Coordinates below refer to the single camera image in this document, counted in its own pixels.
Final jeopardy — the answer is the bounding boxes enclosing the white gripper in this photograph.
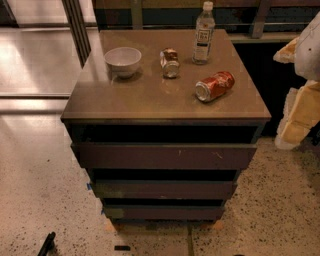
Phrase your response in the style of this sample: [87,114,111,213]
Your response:
[273,12,320,150]

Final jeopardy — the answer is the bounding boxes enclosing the drawer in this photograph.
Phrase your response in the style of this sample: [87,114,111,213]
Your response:
[91,180,237,200]
[104,206,224,220]
[71,143,256,170]

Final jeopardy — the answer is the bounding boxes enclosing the brown drawer cabinet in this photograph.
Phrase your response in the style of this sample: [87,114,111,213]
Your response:
[61,29,271,210]

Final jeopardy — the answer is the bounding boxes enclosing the top drawer front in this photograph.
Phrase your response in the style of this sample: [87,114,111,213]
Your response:
[71,143,256,170]

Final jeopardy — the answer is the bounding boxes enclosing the bottom drawer front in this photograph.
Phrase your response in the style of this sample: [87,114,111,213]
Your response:
[104,206,224,220]

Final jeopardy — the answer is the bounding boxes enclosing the red soda can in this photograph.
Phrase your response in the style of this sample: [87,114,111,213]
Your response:
[195,71,235,102]

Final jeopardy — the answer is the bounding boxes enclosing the clear plastic water bottle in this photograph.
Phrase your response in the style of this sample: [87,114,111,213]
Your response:
[192,1,215,65]

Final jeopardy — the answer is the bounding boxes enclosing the white ceramic bowl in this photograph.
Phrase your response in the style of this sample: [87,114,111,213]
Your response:
[104,47,142,78]

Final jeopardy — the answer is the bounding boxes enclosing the blue tape piece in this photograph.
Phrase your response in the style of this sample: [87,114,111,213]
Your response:
[86,183,92,190]

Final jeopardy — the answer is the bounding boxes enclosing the black tape floor mark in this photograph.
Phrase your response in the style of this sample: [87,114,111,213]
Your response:
[114,245,131,251]

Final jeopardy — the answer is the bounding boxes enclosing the black object on floor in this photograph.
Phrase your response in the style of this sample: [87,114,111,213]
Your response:
[37,232,56,256]

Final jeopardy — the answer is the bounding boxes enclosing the metal railing frame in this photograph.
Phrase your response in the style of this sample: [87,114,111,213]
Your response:
[61,0,320,68]

